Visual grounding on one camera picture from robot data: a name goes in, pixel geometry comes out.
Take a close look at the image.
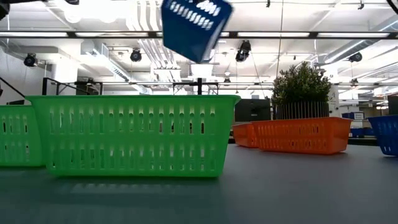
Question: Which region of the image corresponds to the orange plastic basket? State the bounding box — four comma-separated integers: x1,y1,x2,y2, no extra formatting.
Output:
231,122,259,149
251,116,354,156

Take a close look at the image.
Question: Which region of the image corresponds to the green plastic basket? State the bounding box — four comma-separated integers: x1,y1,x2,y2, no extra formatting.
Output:
0,105,44,168
25,95,242,178

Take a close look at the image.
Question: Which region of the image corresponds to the blue plastic basket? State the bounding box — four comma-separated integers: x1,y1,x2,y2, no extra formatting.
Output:
160,0,234,64
366,114,398,157

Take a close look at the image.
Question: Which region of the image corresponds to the black ceiling spotlight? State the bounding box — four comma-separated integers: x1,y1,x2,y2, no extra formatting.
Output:
348,51,363,63
129,48,143,63
23,52,39,68
235,39,252,63

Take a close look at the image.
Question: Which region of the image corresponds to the potted artificial plant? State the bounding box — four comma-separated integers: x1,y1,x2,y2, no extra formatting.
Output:
271,61,333,121

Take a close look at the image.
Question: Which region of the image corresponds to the blue-grey table mat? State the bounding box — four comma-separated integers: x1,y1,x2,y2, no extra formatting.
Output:
0,142,398,224

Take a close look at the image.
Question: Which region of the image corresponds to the blue storage crate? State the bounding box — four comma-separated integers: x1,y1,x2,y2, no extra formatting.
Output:
341,111,376,138

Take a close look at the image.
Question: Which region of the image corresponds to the black cabinet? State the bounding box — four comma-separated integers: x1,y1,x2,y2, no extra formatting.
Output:
387,95,398,116

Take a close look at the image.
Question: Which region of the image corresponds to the black metal shelf frame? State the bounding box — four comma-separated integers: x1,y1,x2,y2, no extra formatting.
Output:
42,77,220,96

